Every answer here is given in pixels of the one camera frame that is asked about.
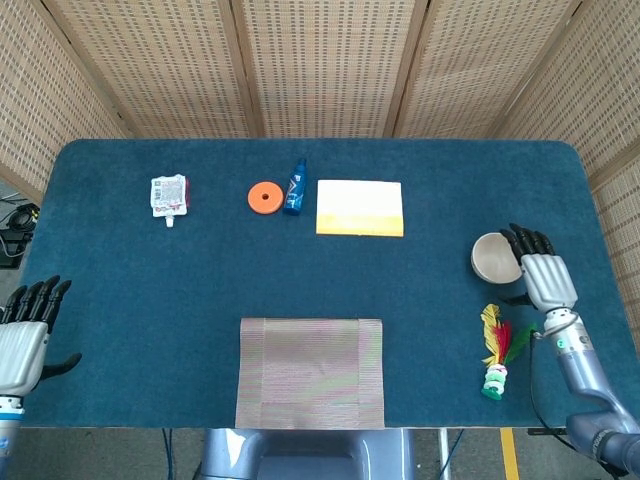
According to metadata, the white bowl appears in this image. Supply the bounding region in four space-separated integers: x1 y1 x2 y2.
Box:
470 232 524 286

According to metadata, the black floor cable bundle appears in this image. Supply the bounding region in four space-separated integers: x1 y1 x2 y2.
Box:
0 197 41 269

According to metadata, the yellow white Lexicon book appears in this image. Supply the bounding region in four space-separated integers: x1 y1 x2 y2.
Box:
315 179 404 237

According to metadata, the blue-grey robot torso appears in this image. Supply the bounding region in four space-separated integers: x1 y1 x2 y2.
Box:
199 428 416 480

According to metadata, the white table leg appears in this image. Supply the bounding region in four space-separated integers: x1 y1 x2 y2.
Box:
437 428 451 480

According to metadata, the woven bamboo folding screen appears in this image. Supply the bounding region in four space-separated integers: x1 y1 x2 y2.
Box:
0 0 640 311

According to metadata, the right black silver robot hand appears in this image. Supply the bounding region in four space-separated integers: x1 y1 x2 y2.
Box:
498 223 580 314

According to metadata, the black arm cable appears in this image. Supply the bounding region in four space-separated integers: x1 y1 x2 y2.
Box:
528 329 631 474

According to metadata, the orange disc with hole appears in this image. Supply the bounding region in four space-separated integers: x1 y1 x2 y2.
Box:
246 182 284 216

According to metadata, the colourful feather shuttlecock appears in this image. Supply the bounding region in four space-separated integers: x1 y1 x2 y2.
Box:
480 302 539 402

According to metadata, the white spout pouch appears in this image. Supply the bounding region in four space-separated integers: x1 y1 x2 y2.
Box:
150 173 192 229

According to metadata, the blue carpet table cover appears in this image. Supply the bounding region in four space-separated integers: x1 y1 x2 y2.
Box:
9 138 634 430

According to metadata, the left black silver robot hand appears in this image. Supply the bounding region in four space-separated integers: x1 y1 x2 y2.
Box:
0 274 83 400

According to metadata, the blue bottle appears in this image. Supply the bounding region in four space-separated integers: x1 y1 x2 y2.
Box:
282 158 308 217

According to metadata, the blue cable under table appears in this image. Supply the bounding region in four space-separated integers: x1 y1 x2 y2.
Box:
160 428 176 480
446 428 465 474

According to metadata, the beige woven placemat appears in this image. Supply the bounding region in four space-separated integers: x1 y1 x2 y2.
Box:
234 317 387 430

